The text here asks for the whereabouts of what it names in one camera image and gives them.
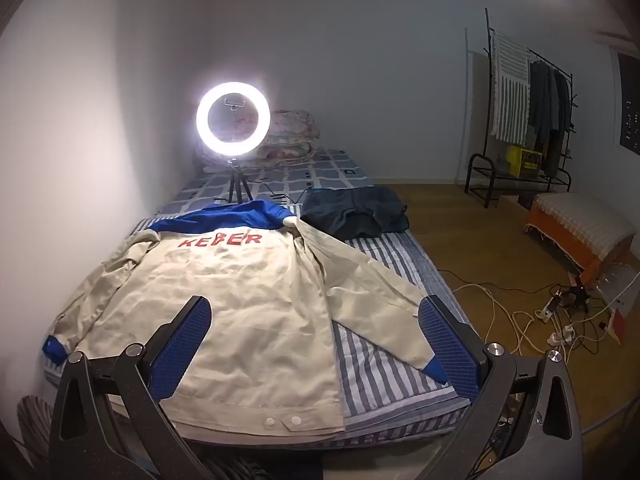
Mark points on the dark blue garment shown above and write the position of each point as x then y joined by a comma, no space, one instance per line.
350,212

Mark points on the dark wall poster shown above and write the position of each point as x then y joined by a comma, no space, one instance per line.
630,105

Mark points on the black hanging coat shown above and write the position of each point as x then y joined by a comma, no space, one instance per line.
561,125

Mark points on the blue checked bedsheet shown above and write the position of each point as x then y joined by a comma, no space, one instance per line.
325,170

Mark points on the black clothes rack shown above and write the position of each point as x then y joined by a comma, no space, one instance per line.
487,40

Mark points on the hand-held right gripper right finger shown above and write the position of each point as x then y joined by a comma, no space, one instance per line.
450,345

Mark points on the orange bench with cover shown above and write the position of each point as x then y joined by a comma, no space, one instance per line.
580,215

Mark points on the white striped towel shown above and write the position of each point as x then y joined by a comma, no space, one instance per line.
510,90

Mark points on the dark grey hanging jacket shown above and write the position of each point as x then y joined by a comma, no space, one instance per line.
540,105

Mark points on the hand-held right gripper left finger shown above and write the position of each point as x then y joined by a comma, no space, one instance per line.
185,340

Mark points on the beige and blue jacket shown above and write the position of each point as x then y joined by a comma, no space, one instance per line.
225,310

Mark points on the blue striped quilt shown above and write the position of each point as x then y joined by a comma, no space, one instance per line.
380,375

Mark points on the white cardboard box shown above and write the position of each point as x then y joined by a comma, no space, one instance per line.
620,285

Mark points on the white power strip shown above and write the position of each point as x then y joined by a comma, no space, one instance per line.
549,307

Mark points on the floral folded quilt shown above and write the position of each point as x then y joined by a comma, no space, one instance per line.
295,122

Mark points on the yellow box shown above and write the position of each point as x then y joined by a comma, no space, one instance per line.
522,160

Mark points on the floral pillow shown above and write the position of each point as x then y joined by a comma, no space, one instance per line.
290,152

